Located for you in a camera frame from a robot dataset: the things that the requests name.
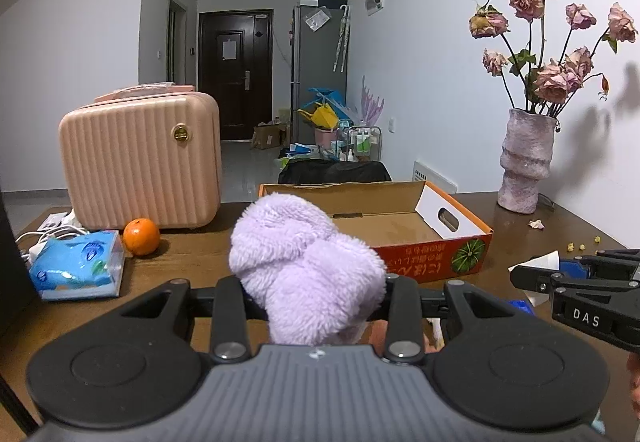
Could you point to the scattered yellow crumbs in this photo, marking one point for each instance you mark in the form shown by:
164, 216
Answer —
570, 246

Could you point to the clear plastic sleeve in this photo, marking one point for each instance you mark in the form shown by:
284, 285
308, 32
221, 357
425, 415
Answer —
318, 19

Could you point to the brown cardboard box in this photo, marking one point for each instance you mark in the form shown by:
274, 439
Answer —
267, 137

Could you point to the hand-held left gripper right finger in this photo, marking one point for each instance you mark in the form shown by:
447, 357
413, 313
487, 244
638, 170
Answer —
402, 312

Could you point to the orange cardboard box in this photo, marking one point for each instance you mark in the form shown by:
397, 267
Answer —
400, 232

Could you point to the dried pink roses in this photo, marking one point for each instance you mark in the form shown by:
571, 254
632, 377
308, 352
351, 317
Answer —
550, 82

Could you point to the lilac fluffy cloth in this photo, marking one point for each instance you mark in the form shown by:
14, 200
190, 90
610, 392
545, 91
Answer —
305, 267

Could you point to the pink textured vase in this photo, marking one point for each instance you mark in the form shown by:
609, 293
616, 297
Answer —
527, 162

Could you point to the blue handkerchief pack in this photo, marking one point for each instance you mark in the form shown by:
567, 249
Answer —
522, 308

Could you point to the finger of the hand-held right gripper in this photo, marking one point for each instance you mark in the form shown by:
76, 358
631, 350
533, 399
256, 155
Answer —
532, 278
615, 264

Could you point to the blue tissue pack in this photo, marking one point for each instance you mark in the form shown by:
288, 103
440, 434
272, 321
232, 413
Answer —
75, 267

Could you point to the white paper piece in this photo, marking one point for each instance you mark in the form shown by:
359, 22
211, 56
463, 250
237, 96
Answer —
542, 259

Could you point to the white paper notice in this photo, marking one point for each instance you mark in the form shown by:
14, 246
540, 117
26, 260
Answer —
228, 49

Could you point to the black flat panel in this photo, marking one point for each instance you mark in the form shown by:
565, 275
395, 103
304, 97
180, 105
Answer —
12, 282

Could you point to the orange fruit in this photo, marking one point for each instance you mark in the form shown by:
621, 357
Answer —
141, 237

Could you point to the black eyeglasses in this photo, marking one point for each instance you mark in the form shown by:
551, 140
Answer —
546, 202

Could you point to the purple branch decoration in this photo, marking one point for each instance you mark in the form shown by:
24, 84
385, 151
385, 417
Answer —
372, 102

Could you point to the white folded umbrella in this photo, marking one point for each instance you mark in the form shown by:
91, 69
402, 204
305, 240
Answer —
342, 37

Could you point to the white cart with bottles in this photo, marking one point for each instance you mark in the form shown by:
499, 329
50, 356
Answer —
362, 142

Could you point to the pink ribbed suitcase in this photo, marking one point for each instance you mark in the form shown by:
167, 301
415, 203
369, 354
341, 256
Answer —
140, 157

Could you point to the black bag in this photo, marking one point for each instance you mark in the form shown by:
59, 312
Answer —
335, 172

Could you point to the dark brown door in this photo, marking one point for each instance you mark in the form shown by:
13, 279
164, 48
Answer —
235, 87

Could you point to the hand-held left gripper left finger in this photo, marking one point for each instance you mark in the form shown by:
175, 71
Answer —
227, 304

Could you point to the pink bucket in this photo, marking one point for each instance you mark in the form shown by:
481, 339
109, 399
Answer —
326, 138

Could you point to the grey interior doorway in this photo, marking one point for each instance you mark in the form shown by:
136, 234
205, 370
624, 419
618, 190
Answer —
176, 42

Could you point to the person's right hand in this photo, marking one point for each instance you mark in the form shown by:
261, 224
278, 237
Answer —
636, 387

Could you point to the grey refrigerator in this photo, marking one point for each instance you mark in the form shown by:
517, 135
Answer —
320, 62

